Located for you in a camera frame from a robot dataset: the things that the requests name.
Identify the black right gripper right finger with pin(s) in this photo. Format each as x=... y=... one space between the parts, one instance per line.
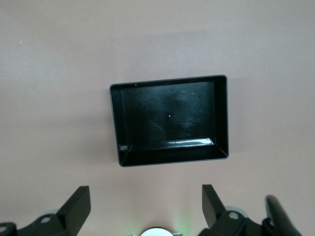
x=211 y=209

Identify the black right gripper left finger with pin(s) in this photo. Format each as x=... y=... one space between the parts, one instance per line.
x=73 y=211

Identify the black plastic box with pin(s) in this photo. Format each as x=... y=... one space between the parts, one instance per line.
x=167 y=115

